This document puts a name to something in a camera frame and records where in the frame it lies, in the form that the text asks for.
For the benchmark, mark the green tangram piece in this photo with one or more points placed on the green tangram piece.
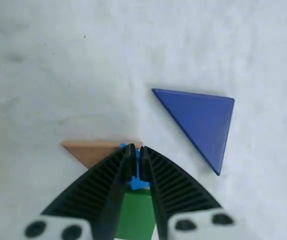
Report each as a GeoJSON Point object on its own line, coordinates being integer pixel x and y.
{"type": "Point", "coordinates": [136, 212]}

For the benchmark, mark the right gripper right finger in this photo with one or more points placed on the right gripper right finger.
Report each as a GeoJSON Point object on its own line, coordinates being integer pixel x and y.
{"type": "Point", "coordinates": [173, 185]}

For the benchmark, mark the plain wooden triangle tangram piece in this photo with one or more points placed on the plain wooden triangle tangram piece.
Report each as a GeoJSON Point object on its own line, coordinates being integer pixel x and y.
{"type": "Point", "coordinates": [86, 151]}

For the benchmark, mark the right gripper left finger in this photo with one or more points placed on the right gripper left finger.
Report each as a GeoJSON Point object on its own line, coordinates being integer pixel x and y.
{"type": "Point", "coordinates": [93, 185]}

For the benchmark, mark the dark blue triangle tangram piece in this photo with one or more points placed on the dark blue triangle tangram piece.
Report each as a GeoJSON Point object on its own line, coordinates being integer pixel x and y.
{"type": "Point", "coordinates": [203, 120]}

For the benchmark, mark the light blue tangram piece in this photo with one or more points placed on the light blue tangram piece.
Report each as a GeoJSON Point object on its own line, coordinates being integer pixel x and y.
{"type": "Point", "coordinates": [137, 183]}

